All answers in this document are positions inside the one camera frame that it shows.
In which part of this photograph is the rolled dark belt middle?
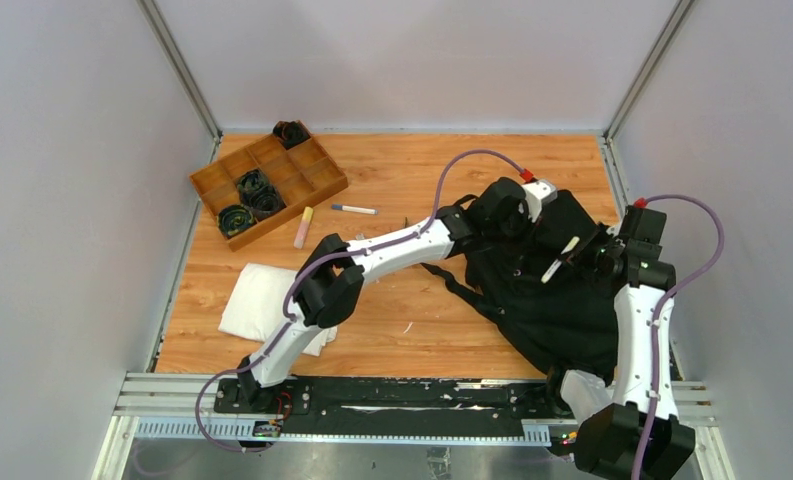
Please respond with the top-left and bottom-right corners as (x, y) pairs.
(237, 169), (273, 203)

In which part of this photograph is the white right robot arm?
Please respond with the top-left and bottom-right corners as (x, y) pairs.
(542, 205), (696, 479)

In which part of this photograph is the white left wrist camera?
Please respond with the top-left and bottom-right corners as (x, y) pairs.
(521, 179), (558, 224)

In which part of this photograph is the rolled dark belt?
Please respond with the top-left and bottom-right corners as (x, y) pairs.
(217, 204), (256, 239)
(272, 121), (311, 150)
(250, 188), (285, 221)
(237, 169), (273, 203)

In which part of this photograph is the blue white marker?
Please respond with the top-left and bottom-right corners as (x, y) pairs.
(331, 204), (379, 215)

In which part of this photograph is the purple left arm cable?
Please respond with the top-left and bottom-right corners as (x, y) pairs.
(194, 148), (533, 455)

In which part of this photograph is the black backpack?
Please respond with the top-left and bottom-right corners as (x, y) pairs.
(423, 190), (618, 383)

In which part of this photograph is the yellow white pen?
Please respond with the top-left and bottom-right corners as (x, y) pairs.
(540, 236), (580, 284)

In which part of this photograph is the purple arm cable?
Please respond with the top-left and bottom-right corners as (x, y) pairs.
(194, 148), (533, 455)
(631, 193), (727, 480)

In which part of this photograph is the rolled dark belt front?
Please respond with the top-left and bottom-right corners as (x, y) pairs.
(217, 204), (256, 239)

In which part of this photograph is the rolled dark belt top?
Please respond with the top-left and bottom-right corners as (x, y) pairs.
(272, 121), (311, 150)

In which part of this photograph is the white folded cloth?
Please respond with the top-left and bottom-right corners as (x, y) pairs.
(218, 262), (339, 358)

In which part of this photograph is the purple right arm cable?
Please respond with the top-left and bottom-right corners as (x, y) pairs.
(631, 193), (727, 480)

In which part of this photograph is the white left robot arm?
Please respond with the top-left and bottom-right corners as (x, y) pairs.
(236, 177), (557, 413)

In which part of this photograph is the rolled dark belt centre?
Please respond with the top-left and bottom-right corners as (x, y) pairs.
(250, 188), (285, 221)

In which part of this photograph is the pink yellow highlighter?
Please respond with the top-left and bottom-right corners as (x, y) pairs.
(293, 206), (314, 249)

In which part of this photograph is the wooden compartment tray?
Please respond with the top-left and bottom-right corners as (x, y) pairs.
(189, 134), (348, 251)

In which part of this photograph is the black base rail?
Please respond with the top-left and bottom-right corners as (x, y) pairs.
(211, 376), (573, 438)

